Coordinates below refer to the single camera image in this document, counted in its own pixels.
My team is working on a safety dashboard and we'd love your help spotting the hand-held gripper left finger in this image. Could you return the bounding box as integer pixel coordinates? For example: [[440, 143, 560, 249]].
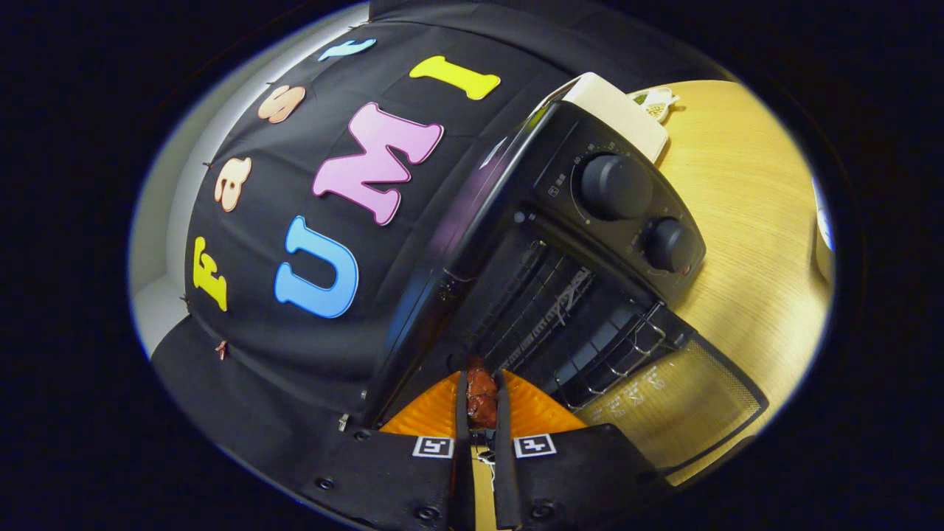
[[299, 369, 476, 531]]

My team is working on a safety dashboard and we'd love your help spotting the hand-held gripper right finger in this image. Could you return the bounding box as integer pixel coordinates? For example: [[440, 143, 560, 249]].
[[493, 369, 672, 531]]

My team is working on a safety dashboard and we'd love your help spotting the brown grilled steak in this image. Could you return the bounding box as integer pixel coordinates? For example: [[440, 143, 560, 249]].
[[466, 367, 500, 430]]

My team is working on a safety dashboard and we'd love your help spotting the black toaster oven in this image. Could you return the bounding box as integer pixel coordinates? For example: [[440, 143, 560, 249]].
[[365, 100, 769, 476]]

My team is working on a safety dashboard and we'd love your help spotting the white toaster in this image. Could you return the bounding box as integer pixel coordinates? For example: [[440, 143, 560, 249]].
[[542, 72, 669, 164]]

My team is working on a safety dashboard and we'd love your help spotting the white sectioned dish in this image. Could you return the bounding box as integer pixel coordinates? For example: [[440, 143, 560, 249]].
[[631, 86, 681, 123]]

